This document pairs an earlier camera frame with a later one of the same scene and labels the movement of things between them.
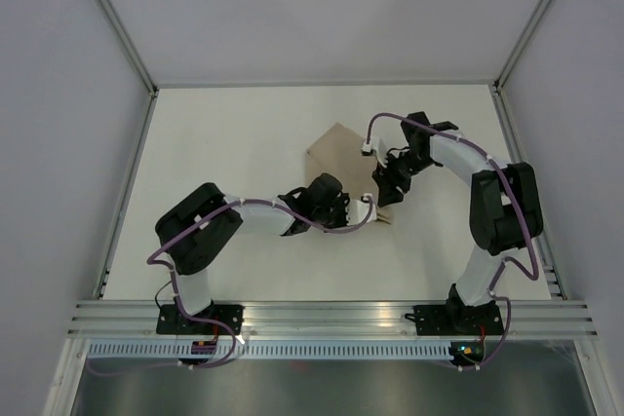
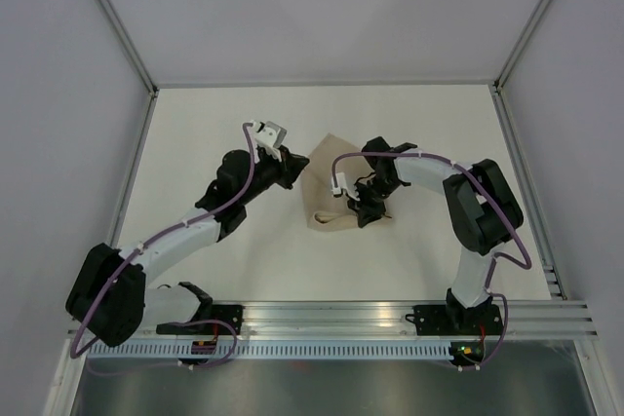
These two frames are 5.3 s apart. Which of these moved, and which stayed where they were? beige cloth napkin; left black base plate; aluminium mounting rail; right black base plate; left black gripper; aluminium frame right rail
Moved: beige cloth napkin; left black gripper
Stayed: aluminium frame right rail; left black base plate; aluminium mounting rail; right black base plate
